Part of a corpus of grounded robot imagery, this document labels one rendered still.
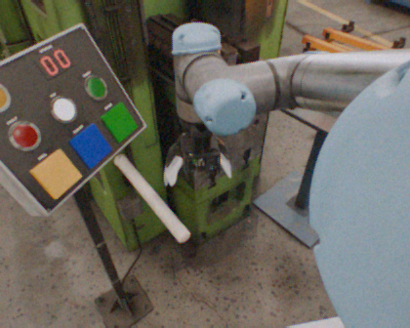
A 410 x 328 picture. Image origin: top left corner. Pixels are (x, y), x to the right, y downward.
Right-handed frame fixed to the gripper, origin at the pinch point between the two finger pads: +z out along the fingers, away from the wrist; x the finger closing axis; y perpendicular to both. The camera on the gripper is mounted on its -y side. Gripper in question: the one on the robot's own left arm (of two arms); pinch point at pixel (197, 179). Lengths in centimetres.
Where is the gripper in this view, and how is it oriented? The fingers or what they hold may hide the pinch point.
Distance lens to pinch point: 76.3
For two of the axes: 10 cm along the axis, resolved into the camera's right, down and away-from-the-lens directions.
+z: 0.0, 7.1, 7.1
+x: 9.8, -1.3, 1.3
